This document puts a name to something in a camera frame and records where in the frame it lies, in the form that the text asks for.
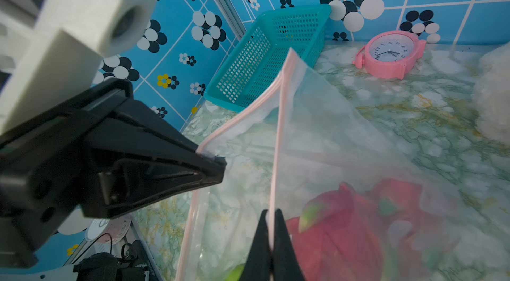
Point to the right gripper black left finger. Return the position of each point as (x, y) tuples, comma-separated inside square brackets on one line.
[(258, 266)]

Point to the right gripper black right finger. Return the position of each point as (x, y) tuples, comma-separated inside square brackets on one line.
[(285, 263)]

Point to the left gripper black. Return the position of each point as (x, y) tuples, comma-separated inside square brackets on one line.
[(45, 169)]

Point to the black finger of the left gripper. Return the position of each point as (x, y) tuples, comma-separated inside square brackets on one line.
[(130, 184), (135, 142)]

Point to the clear zip-top plastic bag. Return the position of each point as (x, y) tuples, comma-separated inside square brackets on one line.
[(299, 139)]

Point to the pink dragon fruit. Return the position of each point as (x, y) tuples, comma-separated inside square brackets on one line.
[(382, 234)]

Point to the teal plastic basket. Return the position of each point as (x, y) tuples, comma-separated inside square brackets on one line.
[(260, 55)]

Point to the pink alarm clock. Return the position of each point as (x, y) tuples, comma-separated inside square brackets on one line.
[(390, 55)]

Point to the white teddy bear pink shirt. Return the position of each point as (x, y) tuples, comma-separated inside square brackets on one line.
[(491, 95)]

